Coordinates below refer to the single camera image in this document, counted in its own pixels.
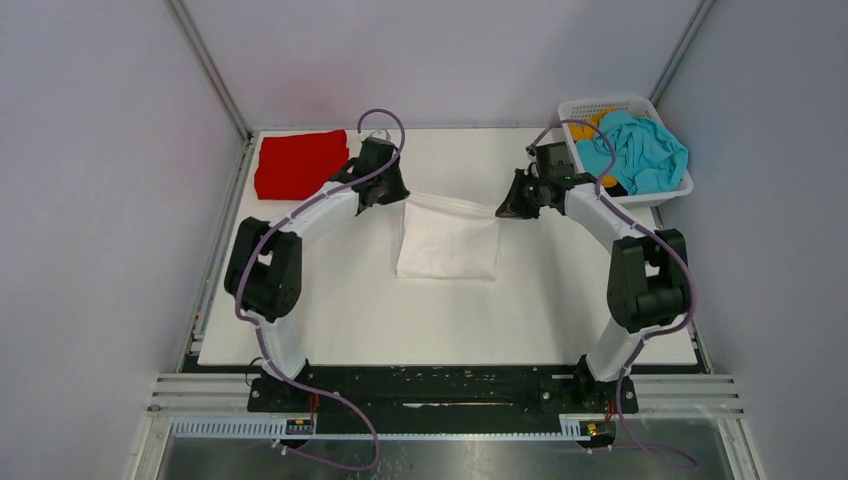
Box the white t shirt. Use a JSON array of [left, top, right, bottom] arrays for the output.
[[395, 192, 500, 281]]

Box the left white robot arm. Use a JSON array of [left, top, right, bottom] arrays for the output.
[[224, 138, 410, 411]]

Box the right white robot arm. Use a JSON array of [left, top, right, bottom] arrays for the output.
[[495, 142, 694, 412]]

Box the yellow t shirt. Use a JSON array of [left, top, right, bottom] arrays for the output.
[[568, 107, 620, 190]]

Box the folded red t shirt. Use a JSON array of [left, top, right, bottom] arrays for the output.
[[254, 130, 349, 201]]

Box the teal t shirt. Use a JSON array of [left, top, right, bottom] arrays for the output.
[[574, 110, 689, 195]]

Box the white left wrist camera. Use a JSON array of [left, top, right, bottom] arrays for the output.
[[359, 129, 392, 143]]

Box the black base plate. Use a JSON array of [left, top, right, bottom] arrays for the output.
[[247, 365, 639, 435]]

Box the aluminium frame rail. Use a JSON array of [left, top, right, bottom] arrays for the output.
[[148, 374, 745, 441]]

